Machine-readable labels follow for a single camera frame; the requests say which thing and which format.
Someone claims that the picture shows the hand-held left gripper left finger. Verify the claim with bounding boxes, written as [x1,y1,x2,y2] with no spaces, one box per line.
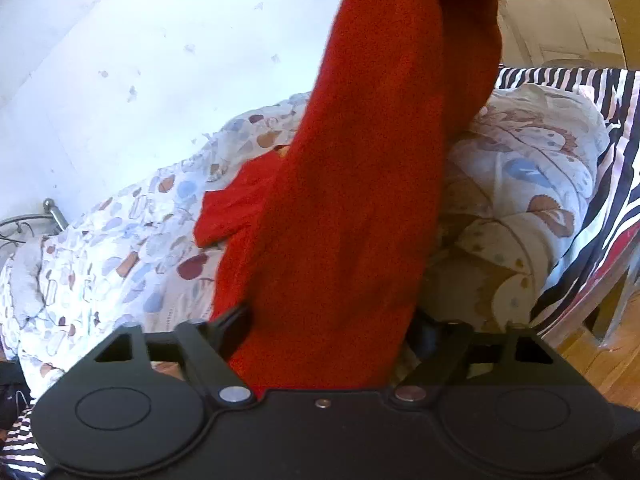
[92,304,257,406]

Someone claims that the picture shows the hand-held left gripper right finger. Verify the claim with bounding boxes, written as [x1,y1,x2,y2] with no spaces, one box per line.
[391,312,555,405]

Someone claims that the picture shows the red knit sweater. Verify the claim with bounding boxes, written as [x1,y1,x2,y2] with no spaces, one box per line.
[194,0,507,392]

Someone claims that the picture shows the patterned white quilt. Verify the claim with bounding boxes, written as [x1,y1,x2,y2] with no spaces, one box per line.
[0,82,612,401]

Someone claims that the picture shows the black bag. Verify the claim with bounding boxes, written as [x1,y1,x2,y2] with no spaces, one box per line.
[0,360,35,415]

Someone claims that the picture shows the metal bed headboard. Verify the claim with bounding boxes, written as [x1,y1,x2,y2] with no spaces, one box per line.
[0,199,70,246]

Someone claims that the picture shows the black white striped bedsheet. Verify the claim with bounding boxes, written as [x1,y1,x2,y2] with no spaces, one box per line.
[0,65,640,480]

